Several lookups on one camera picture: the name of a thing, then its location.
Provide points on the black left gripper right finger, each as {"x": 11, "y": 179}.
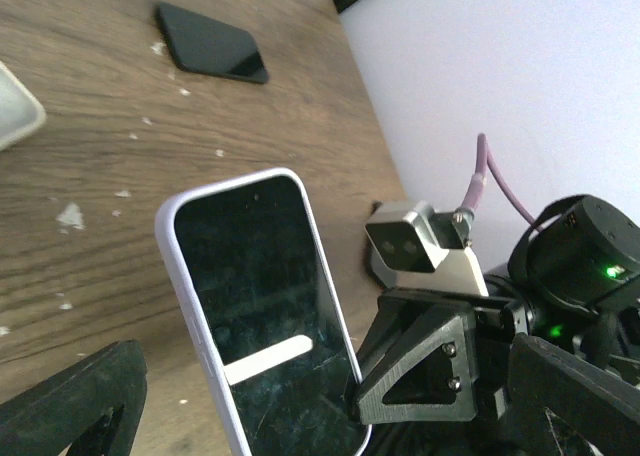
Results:
{"x": 566, "y": 406}

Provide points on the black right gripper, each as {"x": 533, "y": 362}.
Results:
{"x": 435, "y": 364}

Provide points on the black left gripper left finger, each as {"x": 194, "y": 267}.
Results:
{"x": 93, "y": 407}

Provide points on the beige phone case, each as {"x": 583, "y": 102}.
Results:
{"x": 20, "y": 111}

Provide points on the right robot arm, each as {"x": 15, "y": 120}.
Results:
{"x": 578, "y": 251}

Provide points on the black phone far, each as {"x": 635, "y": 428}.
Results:
{"x": 202, "y": 45}

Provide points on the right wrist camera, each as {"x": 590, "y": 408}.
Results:
{"x": 412, "y": 245}

